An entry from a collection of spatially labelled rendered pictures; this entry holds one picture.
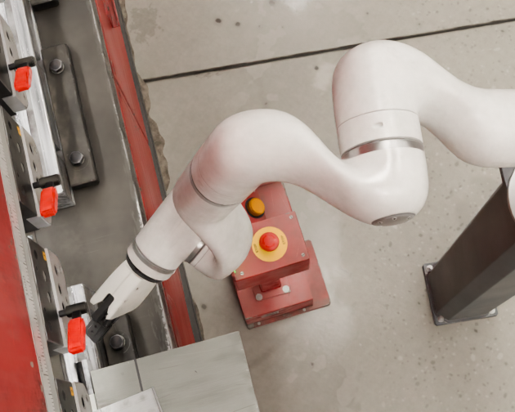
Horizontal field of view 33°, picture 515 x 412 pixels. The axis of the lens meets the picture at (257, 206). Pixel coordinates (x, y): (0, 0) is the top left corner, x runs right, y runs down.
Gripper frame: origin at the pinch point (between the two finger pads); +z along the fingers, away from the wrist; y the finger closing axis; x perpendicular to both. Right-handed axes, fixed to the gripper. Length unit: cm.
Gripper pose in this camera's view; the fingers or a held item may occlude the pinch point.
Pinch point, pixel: (97, 328)
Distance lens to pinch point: 152.2
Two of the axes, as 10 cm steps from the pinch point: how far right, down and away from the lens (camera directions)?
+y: -3.9, 1.2, -9.1
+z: -5.9, 7.3, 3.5
